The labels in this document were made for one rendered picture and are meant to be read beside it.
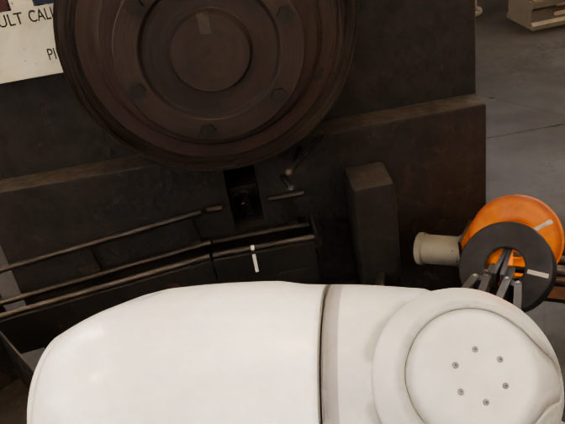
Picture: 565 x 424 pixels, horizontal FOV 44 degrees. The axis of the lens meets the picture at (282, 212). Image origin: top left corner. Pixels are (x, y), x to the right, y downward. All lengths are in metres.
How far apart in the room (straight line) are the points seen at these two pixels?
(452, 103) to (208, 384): 1.06
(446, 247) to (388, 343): 0.92
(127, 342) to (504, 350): 0.21
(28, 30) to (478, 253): 0.85
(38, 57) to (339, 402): 1.02
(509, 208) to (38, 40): 0.86
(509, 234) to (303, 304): 0.84
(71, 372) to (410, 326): 0.20
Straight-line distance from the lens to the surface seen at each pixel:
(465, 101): 1.39
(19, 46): 1.31
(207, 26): 1.03
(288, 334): 0.40
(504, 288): 1.16
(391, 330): 0.37
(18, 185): 1.39
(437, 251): 1.29
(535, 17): 4.55
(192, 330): 0.41
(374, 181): 1.28
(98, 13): 1.09
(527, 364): 0.36
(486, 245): 1.23
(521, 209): 1.26
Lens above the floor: 1.42
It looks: 31 degrees down
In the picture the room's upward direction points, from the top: 10 degrees counter-clockwise
